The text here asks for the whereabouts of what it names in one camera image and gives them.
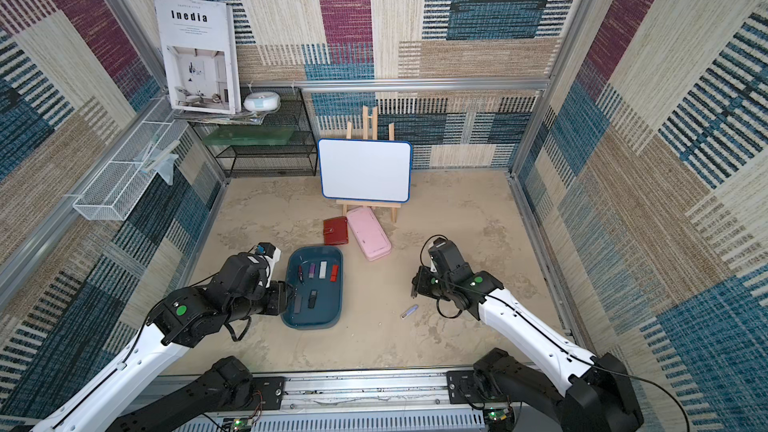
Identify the pink pencil case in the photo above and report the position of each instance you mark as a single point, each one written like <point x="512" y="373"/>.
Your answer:
<point x="369" y="234"/>

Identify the white round device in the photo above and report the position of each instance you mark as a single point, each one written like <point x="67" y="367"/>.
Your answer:
<point x="262" y="102"/>

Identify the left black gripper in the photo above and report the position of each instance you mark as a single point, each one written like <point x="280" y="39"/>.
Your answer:
<point x="279" y="297"/>

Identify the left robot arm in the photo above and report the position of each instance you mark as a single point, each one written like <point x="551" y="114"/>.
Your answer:
<point x="172" y="327"/>

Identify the red leather wallet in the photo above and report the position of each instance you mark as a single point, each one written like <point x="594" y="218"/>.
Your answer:
<point x="335" y="231"/>

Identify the teal plastic storage box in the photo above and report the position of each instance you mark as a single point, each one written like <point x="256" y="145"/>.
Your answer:
<point x="328" y="307"/>

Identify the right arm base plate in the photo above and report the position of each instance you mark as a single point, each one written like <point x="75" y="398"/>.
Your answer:
<point x="467" y="387"/>

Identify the white board blue frame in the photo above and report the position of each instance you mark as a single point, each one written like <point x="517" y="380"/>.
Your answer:
<point x="365" y="170"/>

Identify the Inedia magazine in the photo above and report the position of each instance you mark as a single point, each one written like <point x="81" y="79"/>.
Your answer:
<point x="197" y="40"/>

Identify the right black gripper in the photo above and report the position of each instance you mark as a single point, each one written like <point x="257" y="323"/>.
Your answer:
<point x="420" y="282"/>

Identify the black wire shelf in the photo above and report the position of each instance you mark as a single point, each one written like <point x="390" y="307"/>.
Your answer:
<point x="299" y="157"/>

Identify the white wire basket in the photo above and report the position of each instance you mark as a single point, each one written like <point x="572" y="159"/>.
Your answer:
<point x="147" y="151"/>

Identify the aluminium front rail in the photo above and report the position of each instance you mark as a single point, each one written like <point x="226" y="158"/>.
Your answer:
<point x="381" y="400"/>

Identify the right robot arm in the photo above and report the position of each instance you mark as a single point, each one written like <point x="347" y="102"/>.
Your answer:
<point x="567" y="383"/>

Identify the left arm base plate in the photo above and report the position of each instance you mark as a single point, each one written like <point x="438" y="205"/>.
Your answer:
<point x="265" y="393"/>

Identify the green board on shelf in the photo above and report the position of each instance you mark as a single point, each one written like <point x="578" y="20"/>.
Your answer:
<point x="243" y="135"/>

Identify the black usb flash drive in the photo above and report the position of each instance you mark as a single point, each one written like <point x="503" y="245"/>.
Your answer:
<point x="312" y="299"/>

